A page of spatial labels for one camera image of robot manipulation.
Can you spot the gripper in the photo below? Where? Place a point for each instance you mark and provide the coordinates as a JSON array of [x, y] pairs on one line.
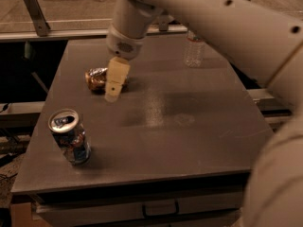
[[124, 46]]

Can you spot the orange soda can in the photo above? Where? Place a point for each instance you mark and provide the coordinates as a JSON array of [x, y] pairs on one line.
[[96, 78]]

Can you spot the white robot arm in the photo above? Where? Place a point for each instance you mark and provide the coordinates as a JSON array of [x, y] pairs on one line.
[[266, 46]]

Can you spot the blue soda can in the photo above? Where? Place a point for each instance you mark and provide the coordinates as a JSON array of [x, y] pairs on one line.
[[67, 130]]

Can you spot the clear plastic water bottle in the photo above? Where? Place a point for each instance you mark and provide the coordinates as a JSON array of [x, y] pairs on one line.
[[194, 49]]

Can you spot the grey table drawer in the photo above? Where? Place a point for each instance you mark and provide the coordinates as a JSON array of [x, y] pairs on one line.
[[207, 209]]

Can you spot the middle metal rail bracket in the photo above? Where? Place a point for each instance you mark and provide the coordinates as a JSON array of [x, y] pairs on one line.
[[163, 22]]

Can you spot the left metal rail bracket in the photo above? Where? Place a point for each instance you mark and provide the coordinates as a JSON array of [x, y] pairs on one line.
[[41, 26]]

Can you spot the metal window rail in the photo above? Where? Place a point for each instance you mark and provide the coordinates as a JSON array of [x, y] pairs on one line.
[[79, 34]]

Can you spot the black drawer handle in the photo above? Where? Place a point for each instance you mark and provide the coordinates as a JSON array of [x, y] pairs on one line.
[[160, 209]]

